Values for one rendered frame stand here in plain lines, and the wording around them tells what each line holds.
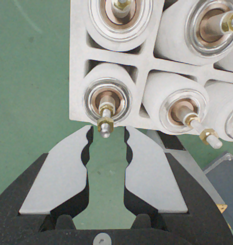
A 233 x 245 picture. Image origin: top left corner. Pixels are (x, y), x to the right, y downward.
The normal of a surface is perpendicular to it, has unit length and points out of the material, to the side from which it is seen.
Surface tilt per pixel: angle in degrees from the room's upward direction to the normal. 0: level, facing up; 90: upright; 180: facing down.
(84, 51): 0
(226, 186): 90
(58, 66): 0
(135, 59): 0
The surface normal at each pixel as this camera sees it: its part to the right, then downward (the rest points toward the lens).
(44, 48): 0.02, 0.46
